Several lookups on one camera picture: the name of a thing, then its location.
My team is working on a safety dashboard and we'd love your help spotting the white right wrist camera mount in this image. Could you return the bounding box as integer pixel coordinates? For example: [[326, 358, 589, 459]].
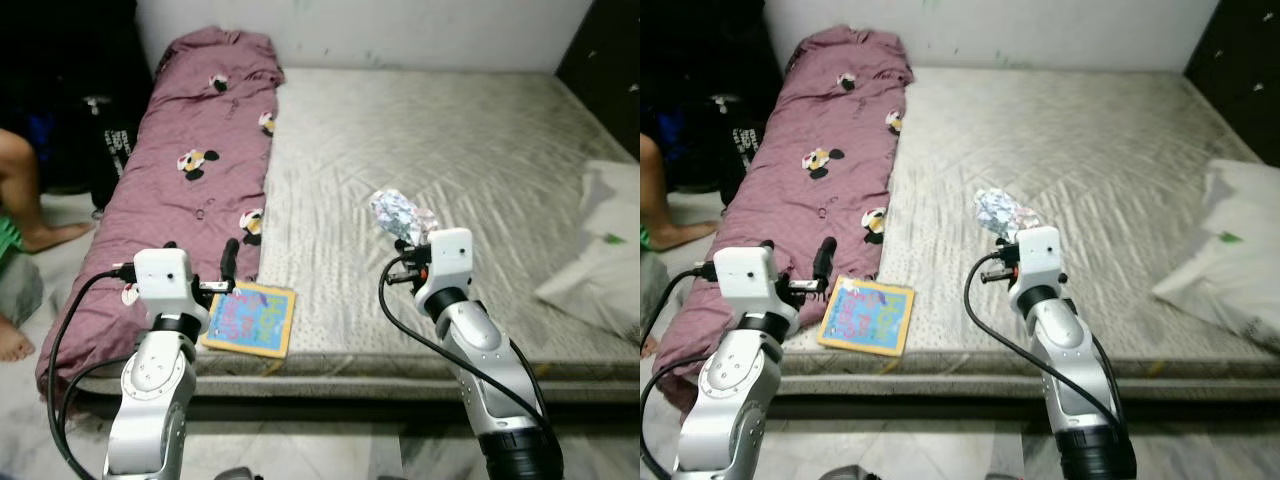
[[1008, 226, 1063, 301], [412, 228, 474, 306]]

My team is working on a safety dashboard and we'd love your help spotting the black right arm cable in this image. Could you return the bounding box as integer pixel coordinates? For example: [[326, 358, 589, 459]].
[[377, 255, 553, 443], [963, 252, 1128, 443]]

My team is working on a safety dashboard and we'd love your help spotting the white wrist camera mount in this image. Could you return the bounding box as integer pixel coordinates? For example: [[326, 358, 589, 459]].
[[412, 228, 474, 306], [1008, 226, 1063, 301], [713, 245, 784, 321], [133, 247, 197, 321]]

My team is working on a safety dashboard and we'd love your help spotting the grey quilted mattress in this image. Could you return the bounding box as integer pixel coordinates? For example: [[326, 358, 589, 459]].
[[768, 65, 1280, 401], [75, 65, 641, 401]]

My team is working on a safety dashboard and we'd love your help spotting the black backpack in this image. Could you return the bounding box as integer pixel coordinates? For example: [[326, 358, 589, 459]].
[[709, 93, 762, 207], [84, 95, 137, 211]]

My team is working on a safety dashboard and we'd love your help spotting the mauve cartoon print quilt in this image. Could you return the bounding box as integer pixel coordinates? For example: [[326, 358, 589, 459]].
[[35, 27, 287, 401], [650, 25, 914, 413]]

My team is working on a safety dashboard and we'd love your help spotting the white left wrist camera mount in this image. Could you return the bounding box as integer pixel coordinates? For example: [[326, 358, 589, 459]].
[[713, 245, 784, 321], [133, 247, 197, 321]]

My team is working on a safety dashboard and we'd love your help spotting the white pillow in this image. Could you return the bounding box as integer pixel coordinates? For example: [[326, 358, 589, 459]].
[[533, 160, 641, 347], [1150, 158, 1280, 354]]

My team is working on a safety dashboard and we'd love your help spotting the dark tufted headboard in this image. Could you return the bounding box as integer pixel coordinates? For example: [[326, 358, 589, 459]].
[[555, 0, 641, 167], [1183, 0, 1280, 167]]

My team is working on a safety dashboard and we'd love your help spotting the colourful children's board book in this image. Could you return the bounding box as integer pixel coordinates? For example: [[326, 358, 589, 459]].
[[816, 275, 917, 359], [200, 280, 298, 360]]

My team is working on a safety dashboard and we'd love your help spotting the white patterned cloth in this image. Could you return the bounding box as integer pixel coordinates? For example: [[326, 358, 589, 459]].
[[973, 187, 1044, 244], [368, 188, 442, 248]]

